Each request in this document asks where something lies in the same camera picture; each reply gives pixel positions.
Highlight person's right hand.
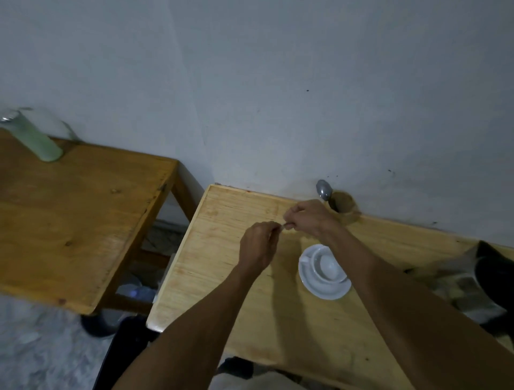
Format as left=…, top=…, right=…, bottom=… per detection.
left=283, top=199, right=343, bottom=242

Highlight person's left hand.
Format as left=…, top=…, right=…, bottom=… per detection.
left=239, top=221, right=282, bottom=278

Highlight person's left forearm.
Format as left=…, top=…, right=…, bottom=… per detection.
left=112, top=263, right=274, bottom=390

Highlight person's right forearm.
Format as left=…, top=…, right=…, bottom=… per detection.
left=327, top=227, right=514, bottom=390

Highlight metal spoon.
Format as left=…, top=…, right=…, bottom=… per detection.
left=316, top=179, right=339, bottom=212

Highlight brown wooden cup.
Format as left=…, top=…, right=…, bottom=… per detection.
left=329, top=191, right=361, bottom=225

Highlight white ceramic cup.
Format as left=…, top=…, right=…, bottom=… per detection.
left=300, top=245, right=348, bottom=285

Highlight white ceramic saucer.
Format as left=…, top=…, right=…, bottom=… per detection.
left=298, top=244, right=352, bottom=301

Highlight blue and white plastic bag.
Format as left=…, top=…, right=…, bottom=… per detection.
left=116, top=273, right=158, bottom=303

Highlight person's light shorts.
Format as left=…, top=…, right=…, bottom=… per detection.
left=209, top=370, right=308, bottom=390

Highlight grey and black bag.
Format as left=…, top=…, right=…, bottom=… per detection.
left=405, top=240, right=514, bottom=337

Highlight brown wooden side table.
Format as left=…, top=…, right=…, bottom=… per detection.
left=0, top=129, right=205, bottom=316

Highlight pale green bottle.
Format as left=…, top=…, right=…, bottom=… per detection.
left=0, top=108, right=64, bottom=163

